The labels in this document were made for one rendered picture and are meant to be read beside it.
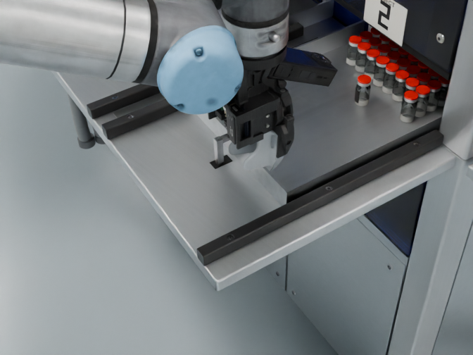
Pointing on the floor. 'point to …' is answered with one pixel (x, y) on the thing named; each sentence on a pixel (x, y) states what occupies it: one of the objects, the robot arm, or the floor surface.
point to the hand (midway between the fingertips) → (270, 161)
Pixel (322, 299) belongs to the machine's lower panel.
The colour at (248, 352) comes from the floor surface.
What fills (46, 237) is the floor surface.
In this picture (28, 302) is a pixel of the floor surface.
